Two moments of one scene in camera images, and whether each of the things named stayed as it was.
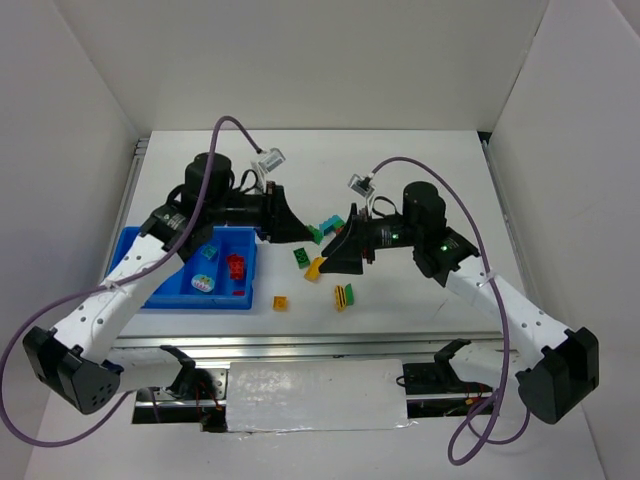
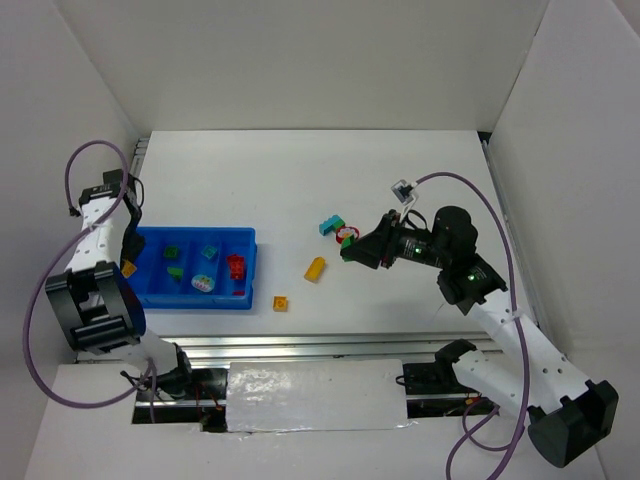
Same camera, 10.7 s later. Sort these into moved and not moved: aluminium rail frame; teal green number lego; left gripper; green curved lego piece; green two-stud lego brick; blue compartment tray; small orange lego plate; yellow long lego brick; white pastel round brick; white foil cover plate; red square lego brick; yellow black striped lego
Moved: left gripper; green two-stud lego brick; yellow black striped lego; green curved lego piece
Not moved: small orange lego plate; teal green number lego; red square lego brick; aluminium rail frame; white pastel round brick; blue compartment tray; white foil cover plate; yellow long lego brick
